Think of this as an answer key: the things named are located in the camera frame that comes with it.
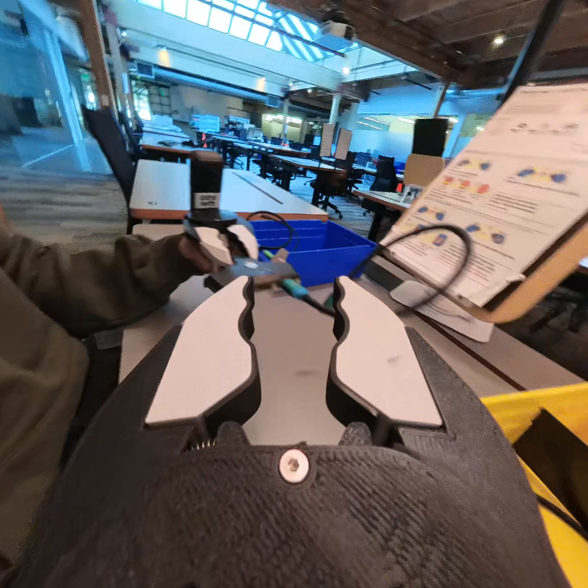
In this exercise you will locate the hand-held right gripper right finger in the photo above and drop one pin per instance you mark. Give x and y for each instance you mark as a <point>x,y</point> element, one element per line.
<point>381,363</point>

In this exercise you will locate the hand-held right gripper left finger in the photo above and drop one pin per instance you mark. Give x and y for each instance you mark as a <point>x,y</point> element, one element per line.
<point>211,353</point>

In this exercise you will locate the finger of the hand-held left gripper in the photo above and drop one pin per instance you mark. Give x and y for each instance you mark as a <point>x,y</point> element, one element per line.
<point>246,241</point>
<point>216,246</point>

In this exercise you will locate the blue plastic bin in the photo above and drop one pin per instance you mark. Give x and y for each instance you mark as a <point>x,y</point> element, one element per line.
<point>330,252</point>

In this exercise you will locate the yellow plastic bin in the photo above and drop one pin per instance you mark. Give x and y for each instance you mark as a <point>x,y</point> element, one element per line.
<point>514,404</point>

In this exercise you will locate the white desk orange edge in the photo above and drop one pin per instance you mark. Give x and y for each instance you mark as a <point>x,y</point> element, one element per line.
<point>229,193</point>

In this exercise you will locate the grey desk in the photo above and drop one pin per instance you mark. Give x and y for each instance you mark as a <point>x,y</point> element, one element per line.
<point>294,363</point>

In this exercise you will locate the person's left hand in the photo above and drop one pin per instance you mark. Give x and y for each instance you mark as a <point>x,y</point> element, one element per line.
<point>195,257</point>

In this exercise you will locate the rows of office desks chairs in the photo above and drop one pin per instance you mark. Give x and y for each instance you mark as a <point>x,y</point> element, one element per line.
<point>298,160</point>

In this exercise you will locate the black office chair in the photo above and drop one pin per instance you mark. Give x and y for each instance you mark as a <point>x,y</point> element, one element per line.
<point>110,156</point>

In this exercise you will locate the printed marker card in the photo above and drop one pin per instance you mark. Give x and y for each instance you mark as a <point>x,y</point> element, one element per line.
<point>411,194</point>

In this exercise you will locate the person in olive sleeve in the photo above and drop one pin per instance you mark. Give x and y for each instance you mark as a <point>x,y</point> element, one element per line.
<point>36,413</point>

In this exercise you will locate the ceiling projector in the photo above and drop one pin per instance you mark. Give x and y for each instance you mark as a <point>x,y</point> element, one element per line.
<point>339,30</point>

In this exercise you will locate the instruction sheet on stand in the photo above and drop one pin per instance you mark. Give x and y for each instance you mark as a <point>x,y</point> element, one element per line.
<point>505,193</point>

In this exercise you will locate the black metal pole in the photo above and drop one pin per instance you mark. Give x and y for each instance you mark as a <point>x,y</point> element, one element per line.
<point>533,50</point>

